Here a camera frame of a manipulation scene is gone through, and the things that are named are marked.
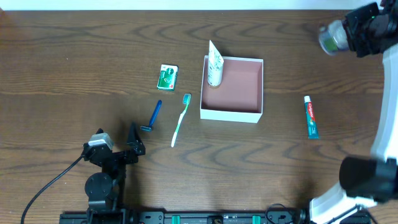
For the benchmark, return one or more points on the Colgate toothpaste tube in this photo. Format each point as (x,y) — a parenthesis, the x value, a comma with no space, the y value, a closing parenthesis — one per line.
(311,123)

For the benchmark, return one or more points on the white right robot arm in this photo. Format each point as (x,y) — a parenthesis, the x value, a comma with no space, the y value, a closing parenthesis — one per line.
(364,182)

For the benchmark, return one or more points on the blue disposable razor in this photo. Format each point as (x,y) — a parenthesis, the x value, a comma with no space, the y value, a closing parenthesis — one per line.
(148,128)

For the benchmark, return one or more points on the green soap box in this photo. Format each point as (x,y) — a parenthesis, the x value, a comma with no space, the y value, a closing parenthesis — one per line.
(167,77)

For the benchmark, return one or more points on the white lotion tube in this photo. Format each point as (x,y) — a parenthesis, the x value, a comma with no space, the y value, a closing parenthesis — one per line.
(215,66)

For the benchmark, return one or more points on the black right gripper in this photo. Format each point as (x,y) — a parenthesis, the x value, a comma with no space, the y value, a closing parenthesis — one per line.
(354,34)

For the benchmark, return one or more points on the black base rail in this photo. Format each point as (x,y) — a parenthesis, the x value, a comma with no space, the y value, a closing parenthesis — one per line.
(277,216)

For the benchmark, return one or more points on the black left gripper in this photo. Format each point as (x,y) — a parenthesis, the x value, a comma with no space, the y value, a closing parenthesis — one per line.
(119,155)

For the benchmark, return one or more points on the white box with pink interior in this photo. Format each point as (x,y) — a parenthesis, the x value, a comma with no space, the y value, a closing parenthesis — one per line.
(240,96)

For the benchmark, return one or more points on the clear hand sanitizer pump bottle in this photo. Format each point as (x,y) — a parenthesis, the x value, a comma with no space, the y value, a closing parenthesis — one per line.
(333,38)

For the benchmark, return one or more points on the green white toothbrush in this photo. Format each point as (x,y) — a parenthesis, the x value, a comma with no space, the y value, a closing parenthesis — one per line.
(186,101)

